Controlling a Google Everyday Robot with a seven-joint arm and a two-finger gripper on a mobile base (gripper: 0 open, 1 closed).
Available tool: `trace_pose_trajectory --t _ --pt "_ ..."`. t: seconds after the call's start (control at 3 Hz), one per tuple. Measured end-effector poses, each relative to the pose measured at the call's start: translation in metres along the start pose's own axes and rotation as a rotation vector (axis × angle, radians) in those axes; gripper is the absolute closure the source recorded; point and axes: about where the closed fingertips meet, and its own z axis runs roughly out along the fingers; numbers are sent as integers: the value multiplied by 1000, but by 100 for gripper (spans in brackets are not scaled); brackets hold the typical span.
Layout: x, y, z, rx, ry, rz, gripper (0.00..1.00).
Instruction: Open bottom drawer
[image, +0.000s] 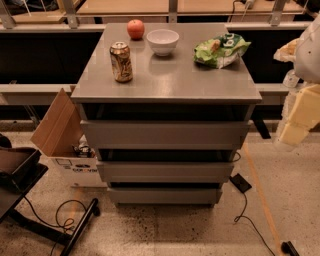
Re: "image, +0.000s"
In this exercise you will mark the red apple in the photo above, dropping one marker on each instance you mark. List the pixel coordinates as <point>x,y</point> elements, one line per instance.
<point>135,29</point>

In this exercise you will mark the gold soda can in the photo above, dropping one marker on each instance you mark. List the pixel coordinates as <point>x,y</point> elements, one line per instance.
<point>121,62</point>

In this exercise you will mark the grey middle drawer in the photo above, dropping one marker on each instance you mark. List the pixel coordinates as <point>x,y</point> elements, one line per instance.
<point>164,172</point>

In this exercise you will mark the open cardboard box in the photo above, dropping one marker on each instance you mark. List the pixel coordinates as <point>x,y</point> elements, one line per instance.
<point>59,136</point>

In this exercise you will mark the green chip bag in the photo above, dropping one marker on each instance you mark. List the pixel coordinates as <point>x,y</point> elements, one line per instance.
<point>220,51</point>

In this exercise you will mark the black bin on stand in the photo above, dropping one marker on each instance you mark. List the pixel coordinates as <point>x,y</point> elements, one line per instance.
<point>16,166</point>

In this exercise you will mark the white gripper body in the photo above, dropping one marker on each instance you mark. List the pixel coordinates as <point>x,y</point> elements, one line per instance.
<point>308,56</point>

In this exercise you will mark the grey top drawer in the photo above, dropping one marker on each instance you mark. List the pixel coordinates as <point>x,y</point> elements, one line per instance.
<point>166,135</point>

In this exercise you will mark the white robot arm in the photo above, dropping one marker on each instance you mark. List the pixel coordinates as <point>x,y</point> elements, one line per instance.
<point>304,53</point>

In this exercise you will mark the black power adapter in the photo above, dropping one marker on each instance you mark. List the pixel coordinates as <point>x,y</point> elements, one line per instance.
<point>240,183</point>

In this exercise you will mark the grey bottom drawer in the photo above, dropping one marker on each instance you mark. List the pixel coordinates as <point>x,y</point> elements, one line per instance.
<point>164,196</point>

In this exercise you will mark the grey drawer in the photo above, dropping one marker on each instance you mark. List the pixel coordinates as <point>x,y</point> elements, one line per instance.
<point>164,172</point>
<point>164,196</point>
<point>166,135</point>

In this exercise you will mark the white bowl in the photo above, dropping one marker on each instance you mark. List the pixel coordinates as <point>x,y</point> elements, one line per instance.
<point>162,41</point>

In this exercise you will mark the clear sanitizer bottle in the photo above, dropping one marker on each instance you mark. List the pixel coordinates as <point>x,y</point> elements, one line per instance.
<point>291,79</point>

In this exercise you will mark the black floor foot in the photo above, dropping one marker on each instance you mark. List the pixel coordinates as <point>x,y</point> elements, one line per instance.
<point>288,248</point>

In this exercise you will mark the grey drawer cabinet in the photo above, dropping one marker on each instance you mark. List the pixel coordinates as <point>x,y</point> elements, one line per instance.
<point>172,88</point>

